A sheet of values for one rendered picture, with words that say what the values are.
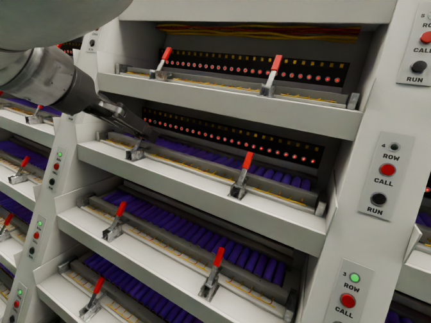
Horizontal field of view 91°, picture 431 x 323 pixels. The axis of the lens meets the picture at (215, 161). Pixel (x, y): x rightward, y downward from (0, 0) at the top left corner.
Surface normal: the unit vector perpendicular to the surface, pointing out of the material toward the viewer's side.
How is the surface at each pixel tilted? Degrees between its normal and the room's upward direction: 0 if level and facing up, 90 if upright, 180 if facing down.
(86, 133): 90
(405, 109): 90
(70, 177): 90
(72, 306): 21
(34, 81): 116
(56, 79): 90
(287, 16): 111
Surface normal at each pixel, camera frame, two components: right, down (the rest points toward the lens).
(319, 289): -0.37, -0.11
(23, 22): 0.03, 0.99
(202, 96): -0.45, 0.25
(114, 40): 0.88, 0.26
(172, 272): 0.13, -0.93
